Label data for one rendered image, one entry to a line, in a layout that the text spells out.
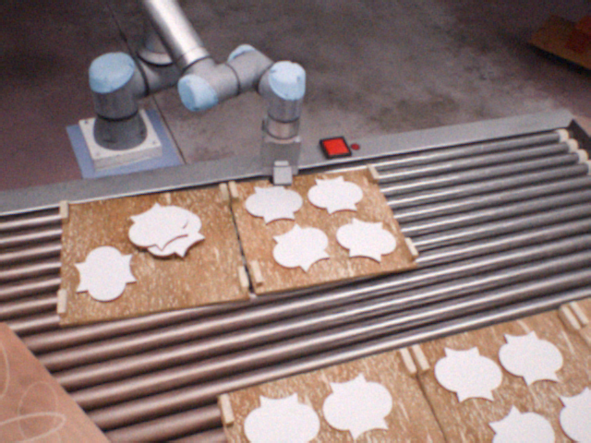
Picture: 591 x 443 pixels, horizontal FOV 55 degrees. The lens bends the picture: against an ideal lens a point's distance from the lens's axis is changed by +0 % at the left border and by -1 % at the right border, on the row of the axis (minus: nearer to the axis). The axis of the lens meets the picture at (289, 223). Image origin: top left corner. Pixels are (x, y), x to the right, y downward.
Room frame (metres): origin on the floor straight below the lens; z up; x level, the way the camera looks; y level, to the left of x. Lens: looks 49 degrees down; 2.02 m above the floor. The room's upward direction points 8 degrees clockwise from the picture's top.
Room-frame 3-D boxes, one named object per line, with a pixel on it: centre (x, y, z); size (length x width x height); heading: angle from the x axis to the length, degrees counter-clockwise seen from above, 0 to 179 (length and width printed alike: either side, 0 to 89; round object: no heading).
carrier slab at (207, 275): (0.81, 0.32, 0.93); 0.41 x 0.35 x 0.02; 110
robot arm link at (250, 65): (1.05, 0.13, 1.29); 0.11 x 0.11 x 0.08; 48
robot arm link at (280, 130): (1.00, 0.05, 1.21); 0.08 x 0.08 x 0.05
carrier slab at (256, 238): (0.96, -0.07, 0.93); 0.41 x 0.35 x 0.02; 111
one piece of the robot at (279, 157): (0.97, 0.04, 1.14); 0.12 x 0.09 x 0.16; 14
